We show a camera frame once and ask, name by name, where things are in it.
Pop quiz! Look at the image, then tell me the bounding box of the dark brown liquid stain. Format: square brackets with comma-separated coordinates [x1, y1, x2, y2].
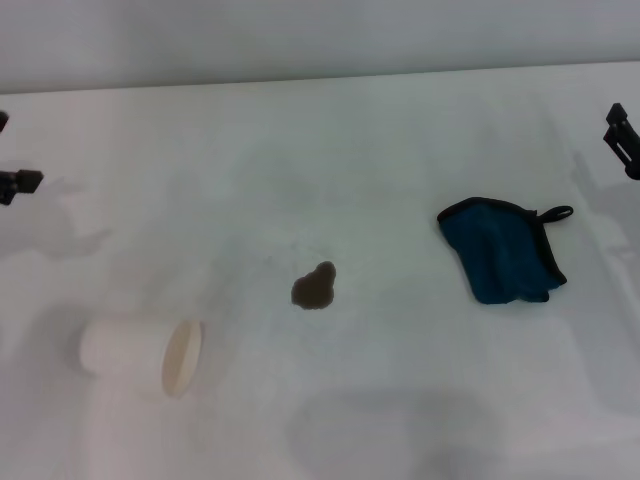
[290, 260, 337, 311]

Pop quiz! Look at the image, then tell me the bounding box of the blue rag with black trim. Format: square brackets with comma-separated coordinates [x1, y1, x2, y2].
[436, 196, 575, 306]

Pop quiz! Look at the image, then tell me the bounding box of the white paper cup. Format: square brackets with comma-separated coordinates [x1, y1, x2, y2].
[79, 318, 206, 400]

